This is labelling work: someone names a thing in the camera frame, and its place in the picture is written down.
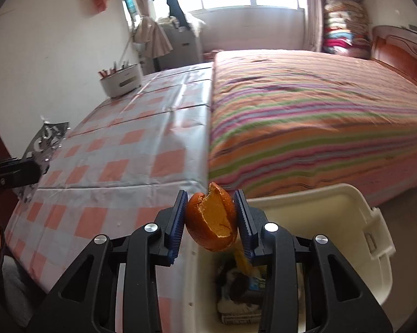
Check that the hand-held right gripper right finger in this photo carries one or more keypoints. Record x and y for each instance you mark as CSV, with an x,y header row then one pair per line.
x,y
243,225

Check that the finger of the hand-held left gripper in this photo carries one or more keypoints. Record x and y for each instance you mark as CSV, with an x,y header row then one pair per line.
x,y
17,177

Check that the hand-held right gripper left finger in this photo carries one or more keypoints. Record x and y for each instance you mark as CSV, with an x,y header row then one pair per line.
x,y
176,229

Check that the orange peel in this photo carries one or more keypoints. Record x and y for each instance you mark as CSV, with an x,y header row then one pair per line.
x,y
212,222

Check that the orange peel strip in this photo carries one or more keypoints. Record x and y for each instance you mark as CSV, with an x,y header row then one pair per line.
x,y
245,262

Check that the silver blister pack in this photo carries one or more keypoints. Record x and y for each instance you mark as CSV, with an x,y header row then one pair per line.
x,y
45,142

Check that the brown glass bottle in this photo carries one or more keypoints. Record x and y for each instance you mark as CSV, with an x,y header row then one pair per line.
x,y
238,284

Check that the blue white medicine box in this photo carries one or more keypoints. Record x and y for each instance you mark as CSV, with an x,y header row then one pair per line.
x,y
258,282

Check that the white cup face mask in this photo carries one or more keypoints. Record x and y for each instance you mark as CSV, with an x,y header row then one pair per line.
x,y
232,307

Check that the cream plastic trash bin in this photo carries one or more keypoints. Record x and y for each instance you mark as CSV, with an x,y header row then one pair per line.
x,y
333,222

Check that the checked tablecloth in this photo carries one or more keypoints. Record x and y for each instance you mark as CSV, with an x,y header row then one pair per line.
x,y
125,145

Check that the person's grey pants leg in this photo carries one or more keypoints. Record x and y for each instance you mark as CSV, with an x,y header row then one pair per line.
x,y
21,291

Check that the striped bed sheet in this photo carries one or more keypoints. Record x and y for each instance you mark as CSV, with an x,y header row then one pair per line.
x,y
298,111

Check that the bunch of coloured pens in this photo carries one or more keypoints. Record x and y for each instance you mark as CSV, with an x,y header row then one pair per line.
x,y
106,73

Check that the white desk organizer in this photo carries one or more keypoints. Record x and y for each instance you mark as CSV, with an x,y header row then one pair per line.
x,y
121,81

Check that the grey cabinet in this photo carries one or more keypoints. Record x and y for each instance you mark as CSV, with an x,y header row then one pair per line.
x,y
182,47

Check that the beige striped tied curtain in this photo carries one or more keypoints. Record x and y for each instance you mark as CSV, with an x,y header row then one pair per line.
x,y
152,38

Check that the white lace cloth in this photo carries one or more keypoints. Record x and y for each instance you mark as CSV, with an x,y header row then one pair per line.
x,y
196,24

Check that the beige straight curtain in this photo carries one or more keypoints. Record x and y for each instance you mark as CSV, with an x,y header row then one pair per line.
x,y
314,24

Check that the black hanging garment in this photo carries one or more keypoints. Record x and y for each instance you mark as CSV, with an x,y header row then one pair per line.
x,y
175,7

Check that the stack of folded blankets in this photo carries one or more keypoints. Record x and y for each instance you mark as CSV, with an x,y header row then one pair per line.
x,y
345,24

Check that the wooden headboard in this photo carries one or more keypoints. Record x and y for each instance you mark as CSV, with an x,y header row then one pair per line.
x,y
402,52

